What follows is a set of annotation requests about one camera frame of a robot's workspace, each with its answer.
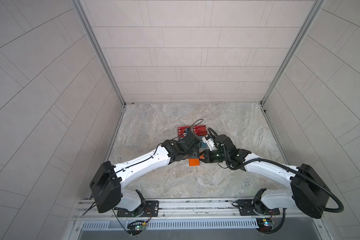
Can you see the red card left stack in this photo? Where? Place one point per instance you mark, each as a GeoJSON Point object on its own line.
{"type": "Point", "coordinates": [182, 131]}

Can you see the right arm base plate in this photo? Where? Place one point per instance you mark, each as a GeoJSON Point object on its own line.
{"type": "Point", "coordinates": [253, 208]}

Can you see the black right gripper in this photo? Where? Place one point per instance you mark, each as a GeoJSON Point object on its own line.
{"type": "Point", "coordinates": [207, 157]}

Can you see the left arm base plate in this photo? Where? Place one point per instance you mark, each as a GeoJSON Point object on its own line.
{"type": "Point", "coordinates": [149, 209]}

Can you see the orange card holder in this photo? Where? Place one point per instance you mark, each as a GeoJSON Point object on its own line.
{"type": "Point", "coordinates": [195, 159]}

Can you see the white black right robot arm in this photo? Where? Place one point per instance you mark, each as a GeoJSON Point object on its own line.
{"type": "Point", "coordinates": [304, 189]}

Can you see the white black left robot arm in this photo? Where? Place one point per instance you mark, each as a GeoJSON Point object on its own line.
{"type": "Point", "coordinates": [108, 185]}

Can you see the right circuit board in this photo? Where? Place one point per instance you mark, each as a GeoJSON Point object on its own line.
{"type": "Point", "coordinates": [265, 225]}

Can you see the red card right stack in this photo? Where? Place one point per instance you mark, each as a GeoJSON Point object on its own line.
{"type": "Point", "coordinates": [200, 130]}

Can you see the aluminium corner post left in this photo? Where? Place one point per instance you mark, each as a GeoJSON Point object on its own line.
{"type": "Point", "coordinates": [78, 7]}

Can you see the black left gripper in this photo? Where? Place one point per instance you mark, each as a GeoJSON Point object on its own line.
{"type": "Point", "coordinates": [195, 148]}

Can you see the red card stack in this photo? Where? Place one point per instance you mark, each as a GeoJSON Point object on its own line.
{"type": "Point", "coordinates": [200, 130]}
{"type": "Point", "coordinates": [182, 131]}

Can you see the teal card right stack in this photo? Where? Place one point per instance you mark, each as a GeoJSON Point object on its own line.
{"type": "Point", "coordinates": [204, 144]}

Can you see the aluminium corner post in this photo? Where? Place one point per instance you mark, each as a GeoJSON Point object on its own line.
{"type": "Point", "coordinates": [78, 7]}
{"type": "Point", "coordinates": [314, 11]}

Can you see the left circuit board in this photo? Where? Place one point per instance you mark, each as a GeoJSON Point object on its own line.
{"type": "Point", "coordinates": [137, 227]}

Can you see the vent grille strip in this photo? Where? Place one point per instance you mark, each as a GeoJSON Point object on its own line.
{"type": "Point", "coordinates": [176, 224]}

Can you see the aluminium corner post right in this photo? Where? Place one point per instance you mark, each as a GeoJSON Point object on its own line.
{"type": "Point", "coordinates": [314, 11]}

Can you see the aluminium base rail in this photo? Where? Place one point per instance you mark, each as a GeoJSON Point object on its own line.
{"type": "Point", "coordinates": [192, 208]}

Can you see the circuit board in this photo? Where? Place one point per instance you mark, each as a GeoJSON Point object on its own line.
{"type": "Point", "coordinates": [137, 227]}
{"type": "Point", "coordinates": [265, 225]}

